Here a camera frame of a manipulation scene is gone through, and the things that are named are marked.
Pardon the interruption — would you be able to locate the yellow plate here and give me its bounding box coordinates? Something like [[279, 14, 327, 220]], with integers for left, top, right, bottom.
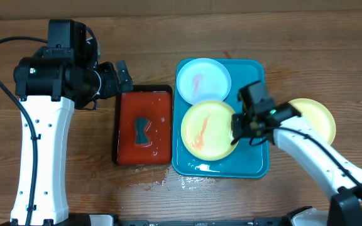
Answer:
[[288, 98, 336, 144], [180, 100, 237, 161]]

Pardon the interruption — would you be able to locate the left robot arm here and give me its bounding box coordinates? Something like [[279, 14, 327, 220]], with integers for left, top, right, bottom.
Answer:
[[9, 19, 133, 225]]

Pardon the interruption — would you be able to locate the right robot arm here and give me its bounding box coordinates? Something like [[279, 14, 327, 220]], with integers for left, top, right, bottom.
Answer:
[[231, 81, 362, 226]]

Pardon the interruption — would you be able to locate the teal plastic tray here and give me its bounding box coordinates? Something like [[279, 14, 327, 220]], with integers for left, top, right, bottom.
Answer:
[[172, 58, 270, 178]]

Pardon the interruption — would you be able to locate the black tray with red water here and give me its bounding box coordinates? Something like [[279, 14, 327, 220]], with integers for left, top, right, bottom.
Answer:
[[112, 85, 173, 165]]

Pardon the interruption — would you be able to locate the light blue plate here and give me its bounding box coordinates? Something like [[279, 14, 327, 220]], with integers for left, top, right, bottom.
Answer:
[[176, 58, 231, 105]]

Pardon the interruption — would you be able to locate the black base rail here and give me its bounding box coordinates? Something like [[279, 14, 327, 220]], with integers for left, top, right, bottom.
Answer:
[[90, 214, 292, 226]]

